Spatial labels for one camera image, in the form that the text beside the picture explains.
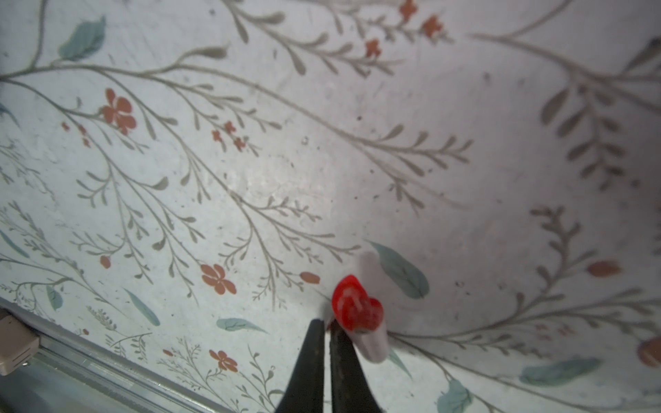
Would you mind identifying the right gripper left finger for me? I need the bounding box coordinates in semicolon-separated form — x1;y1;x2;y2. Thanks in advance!
275;319;325;413

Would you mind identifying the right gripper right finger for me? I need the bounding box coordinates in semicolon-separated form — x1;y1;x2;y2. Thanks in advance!
330;321;381;413

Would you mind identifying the small wooden block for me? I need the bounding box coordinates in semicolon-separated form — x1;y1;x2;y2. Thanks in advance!
0;309;40;376

